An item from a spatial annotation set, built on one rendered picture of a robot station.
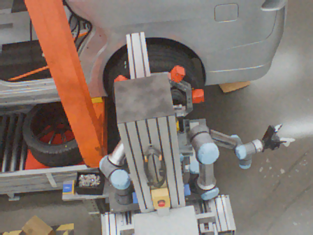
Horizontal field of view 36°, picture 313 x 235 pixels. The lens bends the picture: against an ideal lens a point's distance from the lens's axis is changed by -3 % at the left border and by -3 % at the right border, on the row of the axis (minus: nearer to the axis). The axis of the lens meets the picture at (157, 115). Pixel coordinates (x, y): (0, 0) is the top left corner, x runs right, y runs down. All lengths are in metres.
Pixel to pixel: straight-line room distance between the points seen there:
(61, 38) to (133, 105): 0.86
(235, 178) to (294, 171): 0.53
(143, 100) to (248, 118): 2.61
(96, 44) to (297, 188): 2.05
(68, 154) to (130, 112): 2.00
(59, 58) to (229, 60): 1.39
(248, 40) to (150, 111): 1.69
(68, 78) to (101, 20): 0.56
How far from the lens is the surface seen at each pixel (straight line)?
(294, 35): 5.53
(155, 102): 2.13
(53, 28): 2.81
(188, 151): 4.24
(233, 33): 3.58
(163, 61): 3.54
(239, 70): 3.85
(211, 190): 3.01
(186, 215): 2.71
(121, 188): 3.12
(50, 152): 4.05
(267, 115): 4.70
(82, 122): 3.39
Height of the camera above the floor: 3.63
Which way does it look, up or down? 50 degrees down
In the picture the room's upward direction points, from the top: 9 degrees counter-clockwise
